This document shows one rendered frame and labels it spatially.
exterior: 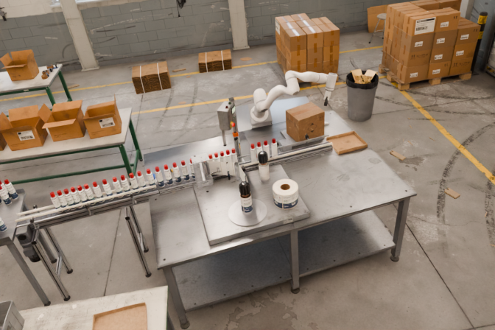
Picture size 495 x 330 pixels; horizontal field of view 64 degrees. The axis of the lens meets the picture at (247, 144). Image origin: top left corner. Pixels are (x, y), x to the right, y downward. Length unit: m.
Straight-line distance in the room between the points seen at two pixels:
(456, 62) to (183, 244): 5.32
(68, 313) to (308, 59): 5.13
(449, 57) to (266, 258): 4.55
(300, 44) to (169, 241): 4.32
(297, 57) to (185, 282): 4.23
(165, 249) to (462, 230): 2.87
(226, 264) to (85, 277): 1.43
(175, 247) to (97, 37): 6.43
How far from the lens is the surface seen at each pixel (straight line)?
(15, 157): 4.99
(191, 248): 3.07
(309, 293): 3.76
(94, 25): 8.85
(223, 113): 3.32
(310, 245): 3.80
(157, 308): 2.86
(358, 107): 5.81
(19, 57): 7.26
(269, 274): 3.61
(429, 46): 6.71
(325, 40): 6.73
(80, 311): 3.05
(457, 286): 4.04
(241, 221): 3.10
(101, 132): 4.75
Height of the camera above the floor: 3.08
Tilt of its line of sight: 34 degrees down
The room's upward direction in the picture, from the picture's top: 6 degrees counter-clockwise
